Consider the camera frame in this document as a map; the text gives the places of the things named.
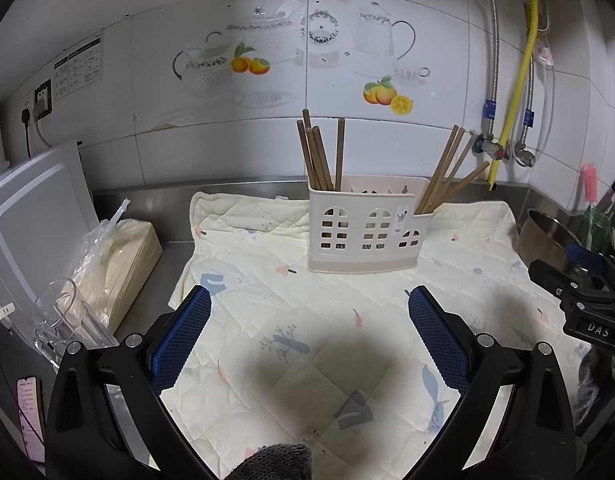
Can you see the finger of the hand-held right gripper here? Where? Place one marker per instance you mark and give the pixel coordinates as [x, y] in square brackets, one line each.
[587, 257]
[552, 277]

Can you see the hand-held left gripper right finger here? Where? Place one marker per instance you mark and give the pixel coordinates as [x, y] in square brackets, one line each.
[435, 335]

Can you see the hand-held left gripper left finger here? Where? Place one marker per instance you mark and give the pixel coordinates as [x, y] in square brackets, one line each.
[185, 335]

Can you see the beige plastic chopstick holder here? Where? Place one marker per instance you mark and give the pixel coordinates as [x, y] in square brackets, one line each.
[357, 260]

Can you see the light wooden chopstick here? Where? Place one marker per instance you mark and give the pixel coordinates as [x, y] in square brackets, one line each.
[440, 165]
[460, 155]
[467, 180]
[446, 167]

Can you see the dark wooden chopstick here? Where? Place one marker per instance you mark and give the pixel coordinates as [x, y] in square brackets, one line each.
[340, 155]
[322, 157]
[317, 150]
[316, 160]
[307, 155]

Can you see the dark green container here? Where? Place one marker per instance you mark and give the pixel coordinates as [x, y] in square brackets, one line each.
[595, 230]

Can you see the stainless steel pot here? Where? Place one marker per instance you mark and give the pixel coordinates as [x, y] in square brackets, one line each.
[545, 237]

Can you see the pink bottle brush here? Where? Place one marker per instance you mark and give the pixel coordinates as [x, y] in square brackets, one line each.
[590, 185]

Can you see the stack of beige paper sheets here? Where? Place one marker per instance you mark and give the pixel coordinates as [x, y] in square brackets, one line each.
[132, 260]

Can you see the cream quilted printed cloth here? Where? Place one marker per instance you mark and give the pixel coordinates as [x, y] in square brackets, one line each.
[297, 310]

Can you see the metal angle valve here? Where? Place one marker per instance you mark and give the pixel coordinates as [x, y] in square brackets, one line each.
[524, 155]
[490, 146]

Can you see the clear drinking glass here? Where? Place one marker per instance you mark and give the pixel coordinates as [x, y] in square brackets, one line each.
[62, 320]

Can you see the clear plastic bag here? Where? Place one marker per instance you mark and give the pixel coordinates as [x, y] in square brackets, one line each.
[94, 250]

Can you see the pink smartphone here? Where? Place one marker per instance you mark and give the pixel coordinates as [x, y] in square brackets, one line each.
[31, 417]

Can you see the white paper tag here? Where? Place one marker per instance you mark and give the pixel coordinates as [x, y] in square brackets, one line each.
[1, 315]

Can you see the white plastic cutting board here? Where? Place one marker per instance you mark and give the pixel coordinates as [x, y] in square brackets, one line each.
[32, 220]

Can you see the pink wall hook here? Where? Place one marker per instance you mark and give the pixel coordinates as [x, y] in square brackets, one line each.
[545, 55]

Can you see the black wall outlet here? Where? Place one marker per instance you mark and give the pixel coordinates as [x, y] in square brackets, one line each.
[43, 99]

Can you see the white printed wall label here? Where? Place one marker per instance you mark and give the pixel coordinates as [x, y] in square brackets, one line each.
[79, 70]

